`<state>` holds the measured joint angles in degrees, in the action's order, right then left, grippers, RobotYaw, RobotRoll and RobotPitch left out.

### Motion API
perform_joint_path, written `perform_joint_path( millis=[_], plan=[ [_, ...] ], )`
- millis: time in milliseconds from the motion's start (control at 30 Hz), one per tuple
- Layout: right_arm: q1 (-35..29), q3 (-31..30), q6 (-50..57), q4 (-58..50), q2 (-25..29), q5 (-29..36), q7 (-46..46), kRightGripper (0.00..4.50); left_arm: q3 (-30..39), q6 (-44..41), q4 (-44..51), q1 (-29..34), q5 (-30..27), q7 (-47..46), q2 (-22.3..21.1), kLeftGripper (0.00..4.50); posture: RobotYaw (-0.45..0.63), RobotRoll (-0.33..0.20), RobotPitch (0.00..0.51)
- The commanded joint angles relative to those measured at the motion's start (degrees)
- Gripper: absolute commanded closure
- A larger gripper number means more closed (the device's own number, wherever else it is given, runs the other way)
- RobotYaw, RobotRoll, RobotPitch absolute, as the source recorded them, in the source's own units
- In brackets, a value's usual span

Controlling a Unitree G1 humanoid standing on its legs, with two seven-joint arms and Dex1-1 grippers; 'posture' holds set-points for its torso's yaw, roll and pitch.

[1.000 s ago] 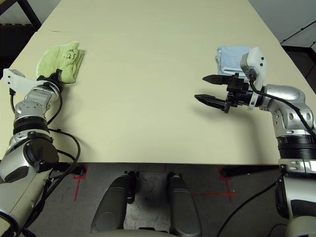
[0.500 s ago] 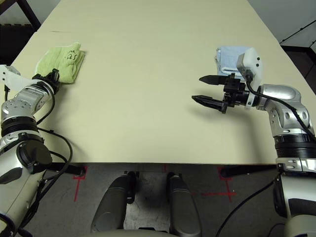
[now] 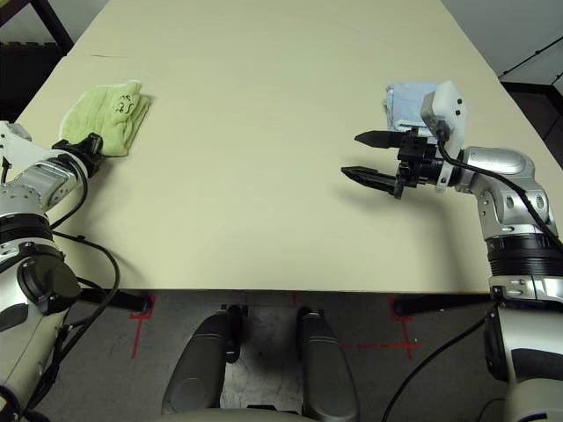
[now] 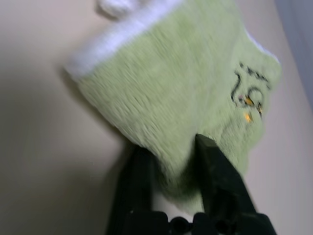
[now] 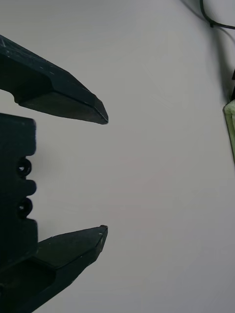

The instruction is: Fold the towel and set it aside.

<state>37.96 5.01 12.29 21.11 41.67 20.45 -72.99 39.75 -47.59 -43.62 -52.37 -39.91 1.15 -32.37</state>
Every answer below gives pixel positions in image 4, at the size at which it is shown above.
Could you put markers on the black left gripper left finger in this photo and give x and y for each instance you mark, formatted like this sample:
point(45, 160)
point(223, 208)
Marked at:
point(134, 186)

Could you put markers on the green towel with white trim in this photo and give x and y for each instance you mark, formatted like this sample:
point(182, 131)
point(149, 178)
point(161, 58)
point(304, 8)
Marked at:
point(171, 85)

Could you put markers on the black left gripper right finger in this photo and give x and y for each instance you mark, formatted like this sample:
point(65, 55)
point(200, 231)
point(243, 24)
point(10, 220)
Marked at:
point(220, 181)

